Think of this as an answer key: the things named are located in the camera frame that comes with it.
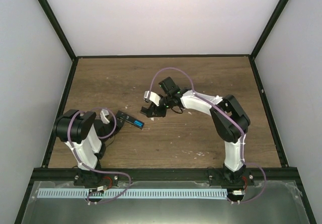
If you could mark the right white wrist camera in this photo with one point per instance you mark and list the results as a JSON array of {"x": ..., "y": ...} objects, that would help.
[{"x": 152, "y": 97}]

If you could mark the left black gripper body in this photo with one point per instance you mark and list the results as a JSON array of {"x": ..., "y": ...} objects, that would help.
[{"x": 117, "y": 128}]

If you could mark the light blue slotted cable duct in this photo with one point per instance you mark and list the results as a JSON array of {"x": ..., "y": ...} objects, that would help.
[{"x": 133, "y": 193}]

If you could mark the blue battery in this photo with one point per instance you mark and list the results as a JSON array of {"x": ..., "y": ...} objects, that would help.
[{"x": 138, "y": 123}]

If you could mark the black remote control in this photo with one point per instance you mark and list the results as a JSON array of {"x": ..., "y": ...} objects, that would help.
[{"x": 127, "y": 118}]

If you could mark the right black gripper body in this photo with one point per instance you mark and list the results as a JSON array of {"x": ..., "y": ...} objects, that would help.
[{"x": 162, "y": 113}]

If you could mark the black battery cover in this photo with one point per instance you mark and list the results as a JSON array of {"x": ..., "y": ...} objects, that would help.
[{"x": 145, "y": 111}]

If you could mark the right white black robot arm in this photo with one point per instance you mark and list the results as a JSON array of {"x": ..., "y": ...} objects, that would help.
[{"x": 230, "y": 120}]

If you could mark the metal sheet front panel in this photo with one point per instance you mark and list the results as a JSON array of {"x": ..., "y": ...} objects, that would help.
[{"x": 265, "y": 202}]

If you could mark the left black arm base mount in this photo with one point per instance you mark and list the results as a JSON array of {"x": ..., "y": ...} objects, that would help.
[{"x": 93, "y": 179}]

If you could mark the black aluminium frame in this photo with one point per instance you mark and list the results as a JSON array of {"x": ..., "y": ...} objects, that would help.
[{"x": 264, "y": 35}]

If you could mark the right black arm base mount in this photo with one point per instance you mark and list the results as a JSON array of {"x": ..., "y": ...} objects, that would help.
[{"x": 225, "y": 177}]

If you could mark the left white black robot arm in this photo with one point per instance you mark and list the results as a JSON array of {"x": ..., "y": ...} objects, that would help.
[{"x": 85, "y": 135}]

